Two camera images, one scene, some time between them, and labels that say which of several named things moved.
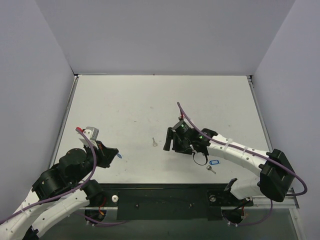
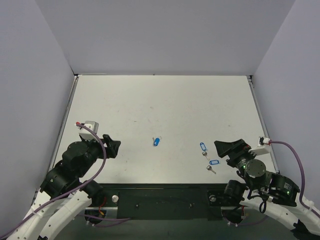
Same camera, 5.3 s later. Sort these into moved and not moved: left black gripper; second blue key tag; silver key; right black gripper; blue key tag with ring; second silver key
Moved: right black gripper; blue key tag with ring; left black gripper; silver key
Not moved: second blue key tag; second silver key
